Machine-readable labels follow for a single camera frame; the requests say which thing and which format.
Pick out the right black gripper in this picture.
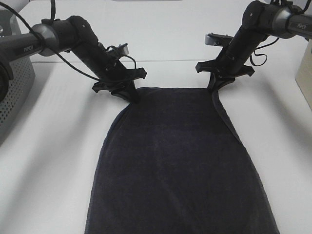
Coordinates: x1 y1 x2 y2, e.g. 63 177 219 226
195 60 255 92

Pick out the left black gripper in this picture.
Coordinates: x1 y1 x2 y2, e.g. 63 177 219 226
92 68 146 103

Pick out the dark navy towel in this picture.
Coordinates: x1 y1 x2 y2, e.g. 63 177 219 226
85 88 279 234

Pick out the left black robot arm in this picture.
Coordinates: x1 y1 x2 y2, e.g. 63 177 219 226
0 16 147 103

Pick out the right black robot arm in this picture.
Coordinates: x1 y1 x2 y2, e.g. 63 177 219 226
195 0 312 92

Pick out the beige box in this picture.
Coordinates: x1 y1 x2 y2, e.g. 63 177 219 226
295 39 312 109

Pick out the grey perforated plastic basket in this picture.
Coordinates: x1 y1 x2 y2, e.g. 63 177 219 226
0 49 35 143

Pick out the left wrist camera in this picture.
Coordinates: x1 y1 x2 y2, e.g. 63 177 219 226
106 43 129 58

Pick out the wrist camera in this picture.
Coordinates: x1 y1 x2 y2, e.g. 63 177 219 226
205 33 233 47
106 43 129 58

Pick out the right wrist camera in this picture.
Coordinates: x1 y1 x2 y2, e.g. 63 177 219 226
205 33 233 47

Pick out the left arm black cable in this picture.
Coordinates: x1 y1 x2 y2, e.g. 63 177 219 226
0 0 137 81

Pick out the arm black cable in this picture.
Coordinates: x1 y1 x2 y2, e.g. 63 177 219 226
0 0 137 81
251 0 312 67

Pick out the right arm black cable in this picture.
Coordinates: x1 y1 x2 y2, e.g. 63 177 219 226
251 0 312 67

